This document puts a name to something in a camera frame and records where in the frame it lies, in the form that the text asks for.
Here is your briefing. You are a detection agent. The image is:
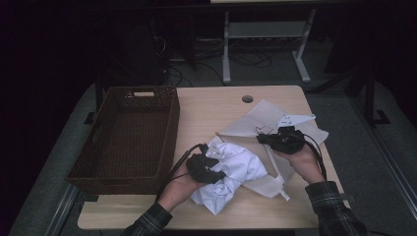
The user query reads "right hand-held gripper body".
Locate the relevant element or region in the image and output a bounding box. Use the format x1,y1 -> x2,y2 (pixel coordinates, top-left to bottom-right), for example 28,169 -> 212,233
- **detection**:
267,113 -> 317,155

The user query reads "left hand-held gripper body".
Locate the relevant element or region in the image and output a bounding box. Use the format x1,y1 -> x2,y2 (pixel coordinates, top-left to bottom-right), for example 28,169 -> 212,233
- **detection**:
185,141 -> 226,185

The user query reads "white mesh laundry bag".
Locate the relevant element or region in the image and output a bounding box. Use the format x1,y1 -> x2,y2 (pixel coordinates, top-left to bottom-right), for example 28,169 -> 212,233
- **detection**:
213,98 -> 330,203

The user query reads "white shirt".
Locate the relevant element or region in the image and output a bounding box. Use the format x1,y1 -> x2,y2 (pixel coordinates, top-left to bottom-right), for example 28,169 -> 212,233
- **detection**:
189,136 -> 269,217

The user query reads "brown woven basket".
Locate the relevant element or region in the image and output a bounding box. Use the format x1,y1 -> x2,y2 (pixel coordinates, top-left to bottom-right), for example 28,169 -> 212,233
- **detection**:
64,86 -> 181,197

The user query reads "person's right hand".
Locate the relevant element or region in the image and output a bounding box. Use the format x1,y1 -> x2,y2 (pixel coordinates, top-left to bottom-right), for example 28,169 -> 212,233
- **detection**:
280,144 -> 327,185

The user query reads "person's left hand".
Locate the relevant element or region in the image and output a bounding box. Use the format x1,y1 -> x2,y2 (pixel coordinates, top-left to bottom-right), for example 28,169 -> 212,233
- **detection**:
156,163 -> 207,212

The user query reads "black metal stand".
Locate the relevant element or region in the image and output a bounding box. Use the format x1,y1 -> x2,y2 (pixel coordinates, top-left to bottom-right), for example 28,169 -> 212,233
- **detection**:
84,80 -> 106,126
308,63 -> 391,128

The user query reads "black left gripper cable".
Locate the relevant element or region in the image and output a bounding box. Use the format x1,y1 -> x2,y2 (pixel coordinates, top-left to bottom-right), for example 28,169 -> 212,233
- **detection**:
154,143 -> 207,203

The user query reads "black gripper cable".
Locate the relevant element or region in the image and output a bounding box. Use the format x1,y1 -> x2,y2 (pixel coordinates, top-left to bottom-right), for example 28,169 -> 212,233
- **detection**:
300,132 -> 328,182
154,143 -> 207,203

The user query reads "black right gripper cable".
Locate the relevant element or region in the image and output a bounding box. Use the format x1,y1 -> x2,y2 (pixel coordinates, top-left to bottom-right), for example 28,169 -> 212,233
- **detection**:
300,132 -> 328,182

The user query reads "tangle of black floor cables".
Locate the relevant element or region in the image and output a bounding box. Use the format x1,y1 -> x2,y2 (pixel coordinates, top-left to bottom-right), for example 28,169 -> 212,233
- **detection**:
150,33 -> 273,87

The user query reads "metal floor rail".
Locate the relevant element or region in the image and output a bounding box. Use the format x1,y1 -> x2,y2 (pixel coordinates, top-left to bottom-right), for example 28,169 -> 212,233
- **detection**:
44,184 -> 81,236
349,97 -> 417,221

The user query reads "white metal frame desk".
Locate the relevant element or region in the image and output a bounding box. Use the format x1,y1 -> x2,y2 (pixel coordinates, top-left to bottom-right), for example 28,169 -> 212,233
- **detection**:
209,0 -> 318,85

